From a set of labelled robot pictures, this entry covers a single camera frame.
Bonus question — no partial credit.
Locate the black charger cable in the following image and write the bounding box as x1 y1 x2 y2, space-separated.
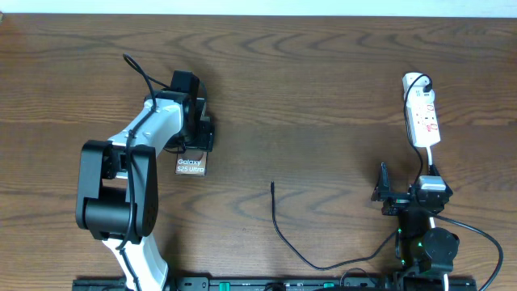
270 72 434 272

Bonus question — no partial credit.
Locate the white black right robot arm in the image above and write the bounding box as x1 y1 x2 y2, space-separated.
372 163 460 290

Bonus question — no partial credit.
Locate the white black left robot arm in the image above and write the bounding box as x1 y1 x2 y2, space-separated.
72 70 215 290

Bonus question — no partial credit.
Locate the white charger plug adapter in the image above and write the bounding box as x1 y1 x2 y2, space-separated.
414 78 435 103

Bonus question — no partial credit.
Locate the white power strip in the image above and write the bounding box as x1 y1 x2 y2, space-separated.
402 72 440 148

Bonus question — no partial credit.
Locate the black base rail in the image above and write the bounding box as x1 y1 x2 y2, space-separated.
71 276 477 291

